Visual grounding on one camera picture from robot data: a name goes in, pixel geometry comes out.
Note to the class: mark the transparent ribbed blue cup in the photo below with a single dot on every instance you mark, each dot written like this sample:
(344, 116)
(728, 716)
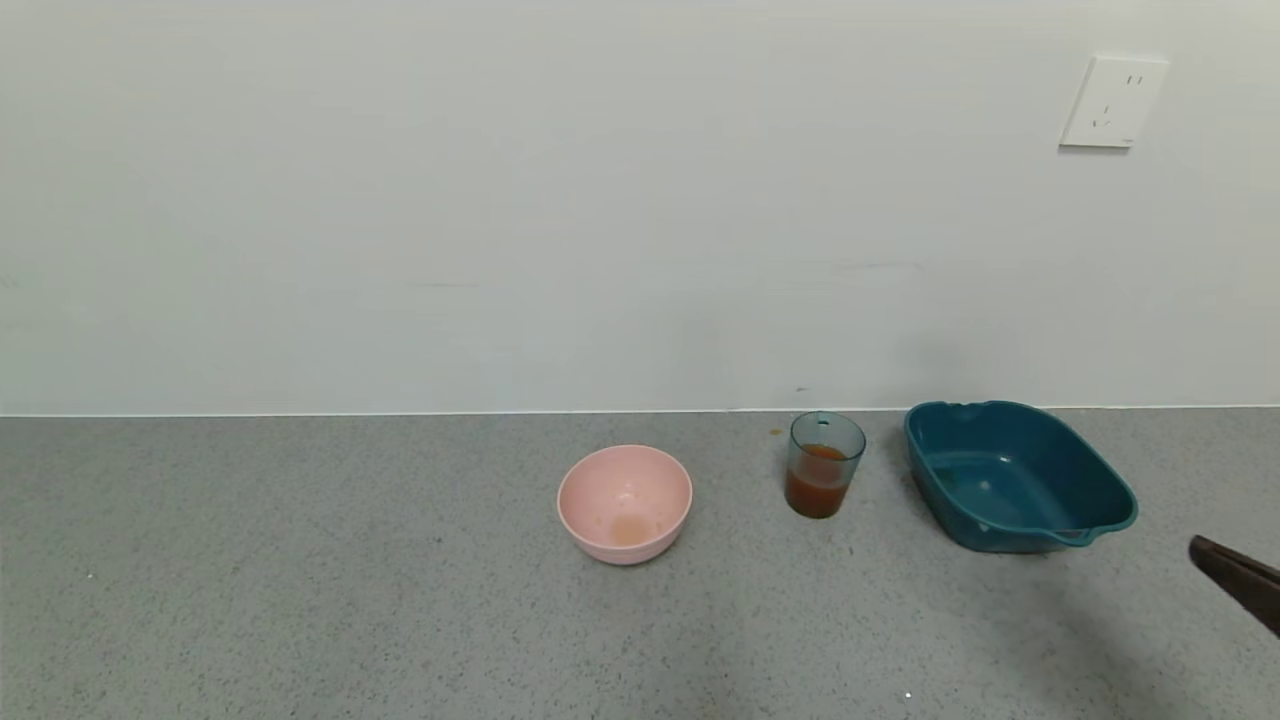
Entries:
(822, 480)

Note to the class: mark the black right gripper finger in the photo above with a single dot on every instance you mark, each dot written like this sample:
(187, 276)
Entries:
(1250, 585)

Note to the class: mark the white wall socket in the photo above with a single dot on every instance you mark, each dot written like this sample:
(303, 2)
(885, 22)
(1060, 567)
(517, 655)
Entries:
(1113, 102)

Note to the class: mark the teal plastic tray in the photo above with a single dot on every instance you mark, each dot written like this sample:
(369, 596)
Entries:
(1010, 480)

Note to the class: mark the pink plastic bowl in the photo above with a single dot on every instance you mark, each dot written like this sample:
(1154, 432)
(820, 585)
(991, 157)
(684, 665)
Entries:
(625, 500)

